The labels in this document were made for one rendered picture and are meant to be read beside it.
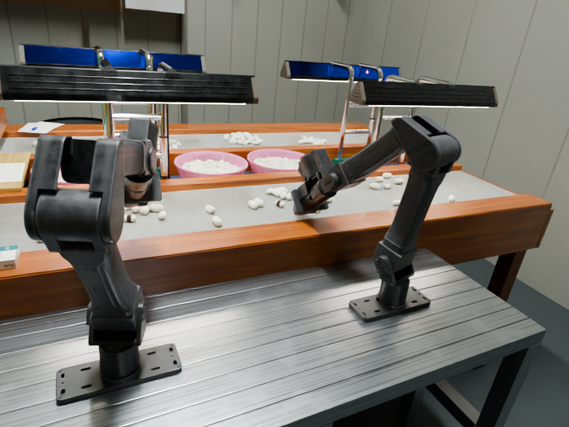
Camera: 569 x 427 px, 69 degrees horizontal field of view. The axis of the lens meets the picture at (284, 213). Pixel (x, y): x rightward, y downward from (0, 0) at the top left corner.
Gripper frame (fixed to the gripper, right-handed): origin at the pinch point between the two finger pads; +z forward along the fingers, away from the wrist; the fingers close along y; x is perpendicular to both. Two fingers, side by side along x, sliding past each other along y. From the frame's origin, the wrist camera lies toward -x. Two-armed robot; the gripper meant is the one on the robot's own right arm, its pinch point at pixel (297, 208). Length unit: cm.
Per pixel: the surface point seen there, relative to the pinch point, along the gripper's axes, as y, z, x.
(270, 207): 5.9, 6.1, -2.7
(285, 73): -24, 33, -69
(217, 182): 17.6, 18.4, -16.2
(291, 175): -10.0, 19.1, -17.2
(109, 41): 37, 147, -165
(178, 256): 38.3, -13.4, 11.6
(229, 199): 16.1, 12.7, -8.4
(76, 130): 59, 70, -61
